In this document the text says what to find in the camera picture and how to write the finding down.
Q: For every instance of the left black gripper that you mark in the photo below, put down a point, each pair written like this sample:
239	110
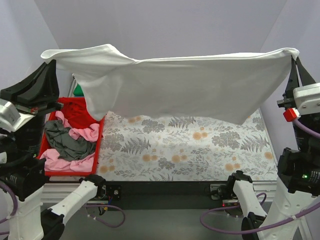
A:
31	100

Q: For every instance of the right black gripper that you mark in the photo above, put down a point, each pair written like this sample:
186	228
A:
289	100

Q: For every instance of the white t shirt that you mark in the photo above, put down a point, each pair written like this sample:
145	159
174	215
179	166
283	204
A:
227	87

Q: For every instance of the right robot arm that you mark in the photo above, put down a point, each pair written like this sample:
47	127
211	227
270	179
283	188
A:
298	171

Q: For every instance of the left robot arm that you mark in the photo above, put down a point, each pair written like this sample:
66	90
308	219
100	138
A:
22	174

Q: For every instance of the red t shirt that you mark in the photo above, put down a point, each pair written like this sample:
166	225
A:
75	111

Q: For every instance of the folded green t shirt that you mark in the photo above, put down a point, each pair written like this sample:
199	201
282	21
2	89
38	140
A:
78	92

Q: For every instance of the grey t shirt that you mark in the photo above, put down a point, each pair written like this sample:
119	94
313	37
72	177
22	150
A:
69	149

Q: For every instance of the pink t shirt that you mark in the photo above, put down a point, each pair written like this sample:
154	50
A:
69	149

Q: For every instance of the floral table cloth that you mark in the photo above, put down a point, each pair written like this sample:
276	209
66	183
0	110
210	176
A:
184	149

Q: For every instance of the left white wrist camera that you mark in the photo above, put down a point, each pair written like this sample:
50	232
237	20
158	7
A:
10	118

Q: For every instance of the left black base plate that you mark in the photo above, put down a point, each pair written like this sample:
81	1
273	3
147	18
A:
111	192

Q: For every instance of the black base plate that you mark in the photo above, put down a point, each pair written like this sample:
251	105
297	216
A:
111	192
221	192

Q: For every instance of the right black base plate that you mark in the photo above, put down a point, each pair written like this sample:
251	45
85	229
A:
221	192

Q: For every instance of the aluminium rail frame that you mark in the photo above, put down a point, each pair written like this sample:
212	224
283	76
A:
163	195

